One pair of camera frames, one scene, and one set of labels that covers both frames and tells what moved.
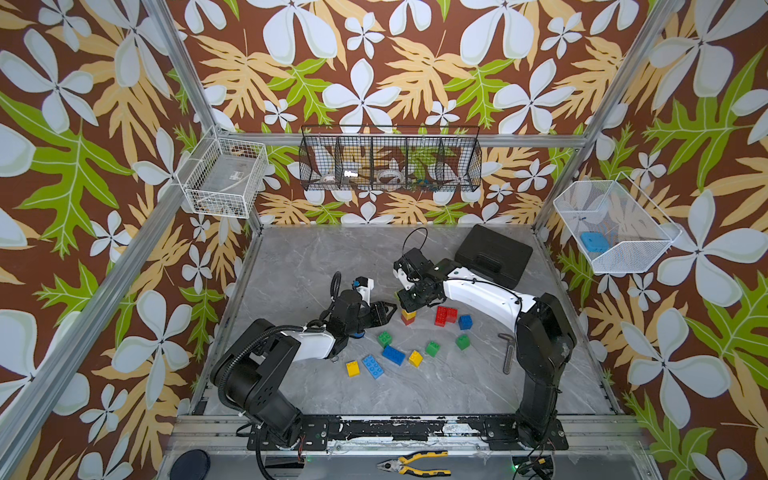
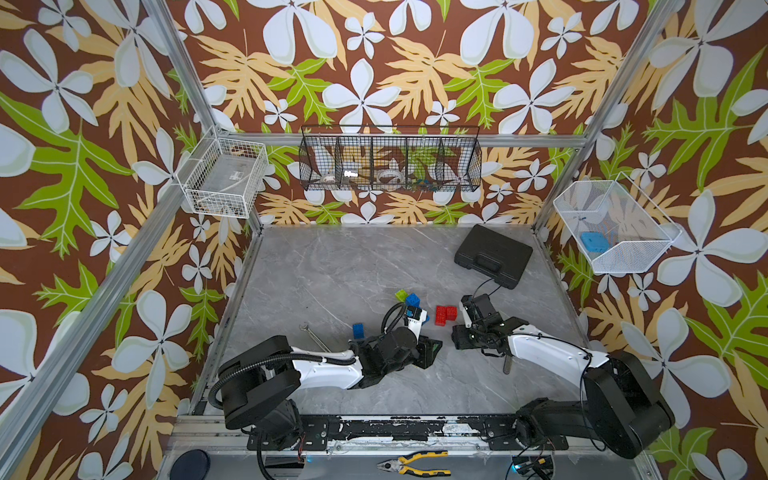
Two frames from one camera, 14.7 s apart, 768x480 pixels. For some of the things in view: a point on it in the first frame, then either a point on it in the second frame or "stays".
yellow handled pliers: (400, 464) stays
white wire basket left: (223, 177) stays
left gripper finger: (335, 285) -> (395, 319)
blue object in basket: (594, 242) stays
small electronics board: (539, 465) stays
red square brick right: (451, 314) stays
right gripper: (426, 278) -> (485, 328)
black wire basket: (391, 158) stays
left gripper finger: (379, 313) -> (426, 351)
